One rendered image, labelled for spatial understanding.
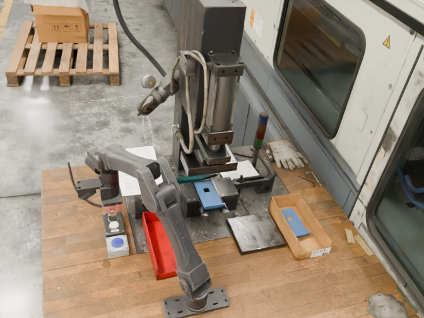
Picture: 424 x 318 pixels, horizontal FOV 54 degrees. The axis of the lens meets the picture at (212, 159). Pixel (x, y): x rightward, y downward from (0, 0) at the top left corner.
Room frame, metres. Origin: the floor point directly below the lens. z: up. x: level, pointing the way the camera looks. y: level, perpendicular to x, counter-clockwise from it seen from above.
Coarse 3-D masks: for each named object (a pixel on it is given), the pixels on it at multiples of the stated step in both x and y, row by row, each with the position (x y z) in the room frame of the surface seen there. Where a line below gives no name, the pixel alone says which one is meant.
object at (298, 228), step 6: (282, 210) 1.17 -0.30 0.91; (288, 210) 1.18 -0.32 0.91; (288, 216) 1.14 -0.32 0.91; (294, 216) 1.14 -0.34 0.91; (288, 222) 1.11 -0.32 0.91; (294, 222) 1.12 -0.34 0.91; (300, 222) 1.12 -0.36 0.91; (294, 228) 1.08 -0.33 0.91; (300, 228) 1.09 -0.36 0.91; (300, 234) 1.06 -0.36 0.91; (306, 234) 1.04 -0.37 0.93
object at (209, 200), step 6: (210, 180) 1.20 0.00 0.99; (198, 186) 1.16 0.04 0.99; (204, 186) 1.17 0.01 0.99; (210, 186) 1.17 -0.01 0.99; (198, 192) 1.13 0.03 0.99; (204, 192) 1.13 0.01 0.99; (210, 192) 1.13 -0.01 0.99; (216, 192) 1.14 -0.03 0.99; (204, 198) 1.10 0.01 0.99; (210, 198) 1.11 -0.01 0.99; (216, 198) 1.11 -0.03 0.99; (204, 204) 1.07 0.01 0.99; (210, 204) 1.07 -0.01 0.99; (216, 204) 1.05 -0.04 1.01; (222, 204) 1.06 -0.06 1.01
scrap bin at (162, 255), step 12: (144, 216) 1.02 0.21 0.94; (156, 216) 1.04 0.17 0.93; (144, 228) 0.98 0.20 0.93; (156, 228) 1.00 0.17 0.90; (156, 240) 0.95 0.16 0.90; (168, 240) 0.96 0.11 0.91; (156, 252) 0.90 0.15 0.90; (168, 252) 0.91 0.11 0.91; (156, 264) 0.81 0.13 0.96; (168, 264) 0.86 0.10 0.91; (156, 276) 0.79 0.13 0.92; (168, 276) 0.81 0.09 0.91
